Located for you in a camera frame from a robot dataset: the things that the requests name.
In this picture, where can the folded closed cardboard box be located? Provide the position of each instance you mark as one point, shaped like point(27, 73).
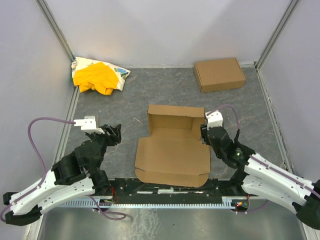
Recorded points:
point(219, 75)

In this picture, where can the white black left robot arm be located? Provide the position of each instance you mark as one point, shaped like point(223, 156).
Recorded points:
point(75, 175)

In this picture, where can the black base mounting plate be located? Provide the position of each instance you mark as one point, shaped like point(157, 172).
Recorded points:
point(122, 187)

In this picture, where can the aluminium frame rail front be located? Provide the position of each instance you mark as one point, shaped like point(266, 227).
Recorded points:
point(100, 184)

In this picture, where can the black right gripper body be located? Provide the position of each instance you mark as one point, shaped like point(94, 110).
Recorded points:
point(206, 132)

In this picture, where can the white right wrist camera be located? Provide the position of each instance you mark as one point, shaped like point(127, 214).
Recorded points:
point(214, 119)

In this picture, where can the left aluminium corner post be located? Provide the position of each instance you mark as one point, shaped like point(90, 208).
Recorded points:
point(47, 13)

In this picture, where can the cardboard box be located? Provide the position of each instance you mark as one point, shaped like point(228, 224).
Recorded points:
point(173, 153)
point(219, 75)

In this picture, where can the aluminium corner post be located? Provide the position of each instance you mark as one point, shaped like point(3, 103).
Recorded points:
point(47, 13)
point(276, 33)

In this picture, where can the yellow cloth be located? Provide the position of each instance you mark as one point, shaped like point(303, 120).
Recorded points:
point(97, 77)

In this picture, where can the right aluminium corner post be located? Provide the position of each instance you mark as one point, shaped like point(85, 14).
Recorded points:
point(276, 33)

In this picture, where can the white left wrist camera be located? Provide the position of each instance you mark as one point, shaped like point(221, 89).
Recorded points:
point(88, 125)

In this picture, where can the floral patterned cloth bag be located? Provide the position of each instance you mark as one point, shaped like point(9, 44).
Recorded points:
point(81, 62)

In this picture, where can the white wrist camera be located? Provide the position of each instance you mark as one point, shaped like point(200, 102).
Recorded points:
point(214, 119)
point(88, 125)

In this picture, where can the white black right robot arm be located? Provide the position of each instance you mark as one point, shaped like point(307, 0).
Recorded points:
point(258, 176)

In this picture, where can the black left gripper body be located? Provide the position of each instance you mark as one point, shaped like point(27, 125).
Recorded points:
point(107, 133)

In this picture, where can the light blue cable duct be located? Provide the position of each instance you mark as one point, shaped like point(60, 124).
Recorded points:
point(105, 203)

